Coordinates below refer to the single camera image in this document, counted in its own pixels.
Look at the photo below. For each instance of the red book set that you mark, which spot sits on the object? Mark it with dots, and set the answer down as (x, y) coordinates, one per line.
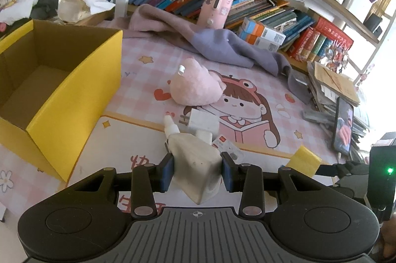
(315, 40)

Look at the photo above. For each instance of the yellow sticky note pad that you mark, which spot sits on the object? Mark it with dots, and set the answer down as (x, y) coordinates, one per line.
(305, 161)

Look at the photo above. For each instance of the white red card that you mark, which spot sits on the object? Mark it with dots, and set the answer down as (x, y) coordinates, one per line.
(224, 145)

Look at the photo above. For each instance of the white cloth pile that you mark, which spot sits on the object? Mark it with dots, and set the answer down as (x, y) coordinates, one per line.
(15, 10)

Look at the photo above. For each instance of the white power adapter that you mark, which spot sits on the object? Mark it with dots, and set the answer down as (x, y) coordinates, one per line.
(203, 125)

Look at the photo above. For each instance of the purple grey towel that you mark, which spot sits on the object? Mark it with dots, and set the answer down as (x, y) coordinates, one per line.
(218, 45)

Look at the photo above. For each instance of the stack of papers and envelopes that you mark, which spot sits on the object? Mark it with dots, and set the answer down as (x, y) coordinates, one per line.
(327, 86)

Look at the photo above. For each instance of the black smartphone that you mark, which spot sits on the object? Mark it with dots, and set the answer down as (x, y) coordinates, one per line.
(344, 120)

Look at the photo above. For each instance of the orange blue white box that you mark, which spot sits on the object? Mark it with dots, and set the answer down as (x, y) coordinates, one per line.
(261, 36)

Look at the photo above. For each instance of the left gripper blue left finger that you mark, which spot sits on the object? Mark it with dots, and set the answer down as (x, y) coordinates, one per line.
(149, 179)

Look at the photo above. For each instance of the pink plush toy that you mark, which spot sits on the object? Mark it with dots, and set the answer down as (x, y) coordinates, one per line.
(194, 85)

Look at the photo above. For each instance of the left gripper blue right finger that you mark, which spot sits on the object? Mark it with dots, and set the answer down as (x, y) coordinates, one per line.
(248, 180)

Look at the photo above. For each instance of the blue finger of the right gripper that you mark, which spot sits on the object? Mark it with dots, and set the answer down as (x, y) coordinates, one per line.
(335, 170)

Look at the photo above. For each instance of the yellow cardboard box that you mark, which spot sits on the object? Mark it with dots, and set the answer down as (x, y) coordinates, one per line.
(56, 82)

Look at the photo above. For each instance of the pink tall carton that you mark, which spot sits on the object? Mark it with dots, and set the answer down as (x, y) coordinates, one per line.
(214, 13)

